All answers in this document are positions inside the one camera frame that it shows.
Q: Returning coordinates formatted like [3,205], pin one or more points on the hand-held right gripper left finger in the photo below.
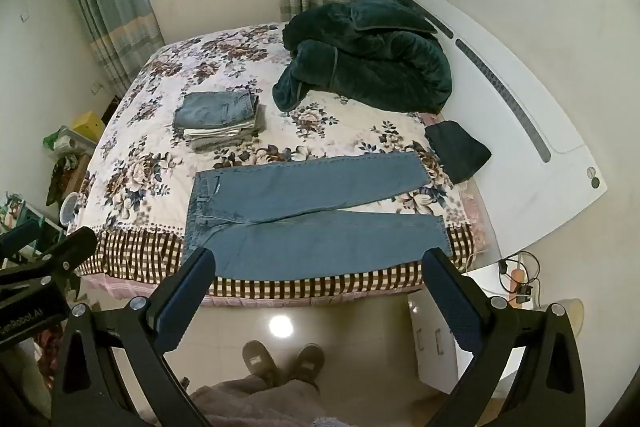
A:
[182,297]

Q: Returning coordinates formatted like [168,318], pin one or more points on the light blue jeans pants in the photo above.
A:
[310,207]

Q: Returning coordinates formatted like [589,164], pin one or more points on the brown cardboard box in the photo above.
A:
[67,177]

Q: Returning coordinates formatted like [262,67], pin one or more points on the white mesh waste basket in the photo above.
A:
[69,209]

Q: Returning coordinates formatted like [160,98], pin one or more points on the green plastic bag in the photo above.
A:
[52,138]

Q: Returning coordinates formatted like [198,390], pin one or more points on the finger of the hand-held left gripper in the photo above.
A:
[20,236]
[60,257]

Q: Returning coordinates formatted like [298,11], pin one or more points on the person's right slipper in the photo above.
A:
[309,364]

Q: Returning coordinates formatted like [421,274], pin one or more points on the folded cream pants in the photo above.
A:
[220,133]

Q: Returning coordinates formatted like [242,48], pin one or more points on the white nightstand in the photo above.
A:
[435,347]

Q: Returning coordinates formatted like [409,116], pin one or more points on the bed with floral bedspread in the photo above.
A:
[165,72]

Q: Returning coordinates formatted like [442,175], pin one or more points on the folded black garment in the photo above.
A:
[457,152]

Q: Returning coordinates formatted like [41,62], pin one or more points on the person's slipper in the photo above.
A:
[259,359]
[309,364]

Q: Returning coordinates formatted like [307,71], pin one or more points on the person's left slipper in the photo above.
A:
[259,359]

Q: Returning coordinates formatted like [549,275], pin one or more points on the dark green plush blanket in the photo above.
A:
[380,57]

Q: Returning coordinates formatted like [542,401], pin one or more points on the grey tray with white pipe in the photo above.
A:
[75,144]

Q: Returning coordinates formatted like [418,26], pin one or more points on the teal storage shelf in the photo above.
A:
[20,212]

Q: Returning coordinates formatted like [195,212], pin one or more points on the wall socket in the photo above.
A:
[97,88]

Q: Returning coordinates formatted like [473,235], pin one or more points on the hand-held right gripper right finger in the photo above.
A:
[452,302]

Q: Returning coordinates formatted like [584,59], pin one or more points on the folded blue jeans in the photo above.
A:
[215,109]

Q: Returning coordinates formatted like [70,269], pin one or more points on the yellow box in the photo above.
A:
[89,124]

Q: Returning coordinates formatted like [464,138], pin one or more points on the white headboard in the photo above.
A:
[510,147]

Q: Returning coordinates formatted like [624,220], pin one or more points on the person's grey fleece robe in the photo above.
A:
[250,402]

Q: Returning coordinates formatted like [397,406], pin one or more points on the cream lamp shade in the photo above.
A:
[570,314]

